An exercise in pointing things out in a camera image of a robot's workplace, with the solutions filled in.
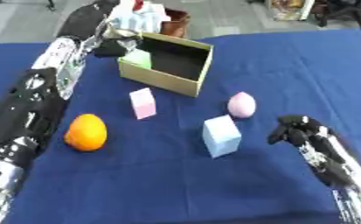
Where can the tan cardboard box black inside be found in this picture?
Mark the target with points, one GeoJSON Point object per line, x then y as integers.
{"type": "Point", "coordinates": [174, 62]}

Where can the brown basket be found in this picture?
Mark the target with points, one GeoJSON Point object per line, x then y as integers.
{"type": "Point", "coordinates": [177, 24]}

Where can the green block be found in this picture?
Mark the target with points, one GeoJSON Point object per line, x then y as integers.
{"type": "Point", "coordinates": [139, 59]}

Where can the light blue block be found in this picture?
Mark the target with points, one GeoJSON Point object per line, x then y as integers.
{"type": "Point", "coordinates": [221, 136]}

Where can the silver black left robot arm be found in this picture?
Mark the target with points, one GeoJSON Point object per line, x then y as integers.
{"type": "Point", "coordinates": [30, 110]}

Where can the orange toy fruit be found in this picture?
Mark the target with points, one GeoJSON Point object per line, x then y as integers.
{"type": "Point", "coordinates": [87, 132]}

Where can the printed board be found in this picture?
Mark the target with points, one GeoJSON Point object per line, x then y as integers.
{"type": "Point", "coordinates": [290, 8]}

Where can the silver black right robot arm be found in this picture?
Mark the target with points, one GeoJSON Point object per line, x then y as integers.
{"type": "Point", "coordinates": [336, 163]}

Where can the black office chair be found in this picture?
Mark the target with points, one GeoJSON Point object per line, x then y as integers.
{"type": "Point", "coordinates": [345, 10]}

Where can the pink block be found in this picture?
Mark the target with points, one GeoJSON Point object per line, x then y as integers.
{"type": "Point", "coordinates": [143, 103]}

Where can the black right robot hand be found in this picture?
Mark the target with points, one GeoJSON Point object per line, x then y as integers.
{"type": "Point", "coordinates": [295, 128]}

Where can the pink toy egg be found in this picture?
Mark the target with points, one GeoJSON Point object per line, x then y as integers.
{"type": "Point", "coordinates": [242, 105]}

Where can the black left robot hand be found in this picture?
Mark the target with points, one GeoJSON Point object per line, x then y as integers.
{"type": "Point", "coordinates": [111, 48]}

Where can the black bag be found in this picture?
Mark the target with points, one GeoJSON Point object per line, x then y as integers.
{"type": "Point", "coordinates": [86, 19]}

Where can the white light blue bundle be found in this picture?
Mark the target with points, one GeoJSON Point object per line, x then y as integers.
{"type": "Point", "coordinates": [139, 16]}

